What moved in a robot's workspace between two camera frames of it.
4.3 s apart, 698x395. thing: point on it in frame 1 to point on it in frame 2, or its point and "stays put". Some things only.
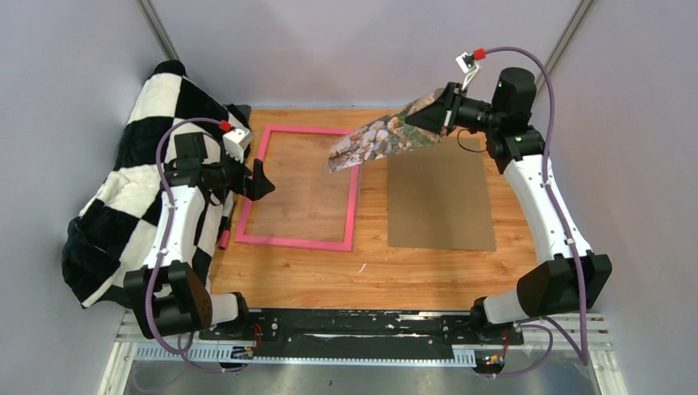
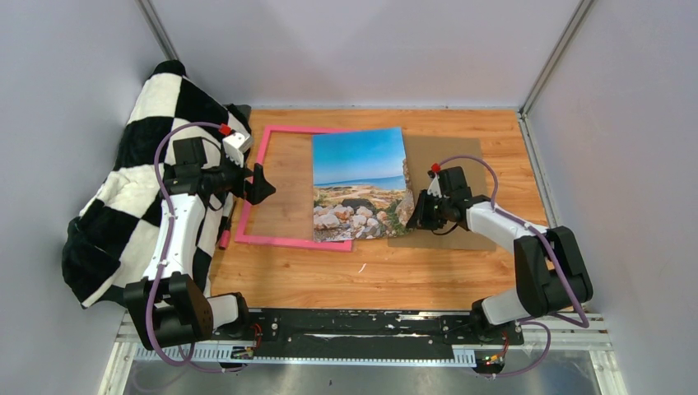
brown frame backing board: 438,197 stays put
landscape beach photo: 390,137 to 361,185
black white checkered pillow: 116,234 stays put
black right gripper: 437,117 to 421,218
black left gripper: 253,188 stays put
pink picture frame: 303,243 stays put
